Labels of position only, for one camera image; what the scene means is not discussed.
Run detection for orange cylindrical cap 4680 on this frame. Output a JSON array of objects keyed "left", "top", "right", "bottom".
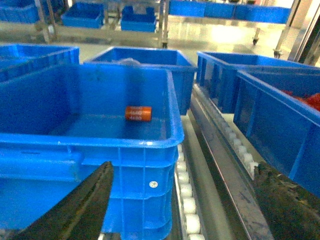
[{"left": 124, "top": 106, "right": 152, "bottom": 122}]

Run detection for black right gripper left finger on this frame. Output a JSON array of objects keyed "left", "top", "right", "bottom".
[{"left": 12, "top": 161, "right": 114, "bottom": 240}]

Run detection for blue plastic bin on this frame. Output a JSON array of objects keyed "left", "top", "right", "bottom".
[
  {"left": 0, "top": 64, "right": 184, "bottom": 240},
  {"left": 83, "top": 45, "right": 198, "bottom": 116},
  {"left": 233, "top": 69, "right": 320, "bottom": 196}
]

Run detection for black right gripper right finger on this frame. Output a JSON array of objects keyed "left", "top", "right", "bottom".
[{"left": 252, "top": 162, "right": 320, "bottom": 240}]

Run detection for red parts in bin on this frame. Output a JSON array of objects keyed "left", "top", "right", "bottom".
[{"left": 281, "top": 90, "right": 320, "bottom": 111}]

